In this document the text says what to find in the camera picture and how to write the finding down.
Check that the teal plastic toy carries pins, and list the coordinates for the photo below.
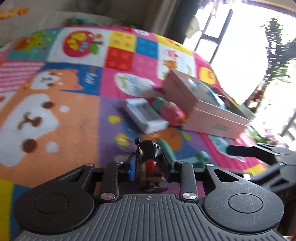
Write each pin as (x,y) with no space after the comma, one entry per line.
(186,154)

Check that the colourful cartoon play mat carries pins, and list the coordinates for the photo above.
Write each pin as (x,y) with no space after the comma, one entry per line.
(62,96)

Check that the white small open box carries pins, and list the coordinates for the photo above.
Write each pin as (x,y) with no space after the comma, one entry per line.
(144,116)

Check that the pink green plush toy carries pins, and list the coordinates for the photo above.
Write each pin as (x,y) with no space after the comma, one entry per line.
(169,111)

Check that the black red figurine toy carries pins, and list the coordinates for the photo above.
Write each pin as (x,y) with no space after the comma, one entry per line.
(149,172)

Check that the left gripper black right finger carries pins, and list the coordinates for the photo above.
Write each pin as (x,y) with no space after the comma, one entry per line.
(183,173)

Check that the yellow plush toys on shelf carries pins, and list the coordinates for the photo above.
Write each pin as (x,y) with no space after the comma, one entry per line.
(13,12)

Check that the pink cardboard box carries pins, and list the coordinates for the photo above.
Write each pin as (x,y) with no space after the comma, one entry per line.
(202,117)

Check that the light blue tissue pack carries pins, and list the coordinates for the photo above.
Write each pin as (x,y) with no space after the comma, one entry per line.
(202,92)

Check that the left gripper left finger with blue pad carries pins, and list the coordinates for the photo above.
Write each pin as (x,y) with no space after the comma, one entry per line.
(115,173)

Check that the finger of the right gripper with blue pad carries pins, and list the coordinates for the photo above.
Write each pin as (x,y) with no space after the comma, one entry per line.
(264,153)

